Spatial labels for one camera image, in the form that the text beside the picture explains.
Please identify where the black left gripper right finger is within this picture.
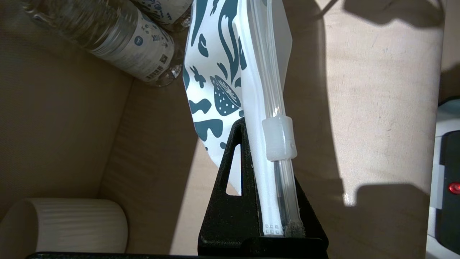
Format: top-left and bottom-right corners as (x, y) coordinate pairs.
(265, 176), (330, 256)

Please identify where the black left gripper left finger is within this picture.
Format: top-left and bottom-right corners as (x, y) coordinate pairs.
(198, 117), (265, 256)

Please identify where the white floral plastic bag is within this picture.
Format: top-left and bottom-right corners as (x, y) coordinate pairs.
(182, 0), (299, 238)

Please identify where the white housing with red button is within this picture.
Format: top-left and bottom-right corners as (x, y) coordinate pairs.
(426, 98), (460, 259)

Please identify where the beige wooden shelf cabinet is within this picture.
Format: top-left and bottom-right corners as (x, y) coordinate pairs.
(0, 0), (446, 259)

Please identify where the white ribbed mug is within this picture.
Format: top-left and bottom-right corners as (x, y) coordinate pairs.
(0, 197), (129, 254)

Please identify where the clear plastic water bottle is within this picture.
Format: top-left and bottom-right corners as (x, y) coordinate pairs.
(21, 0), (184, 88)
(133, 0), (193, 32)

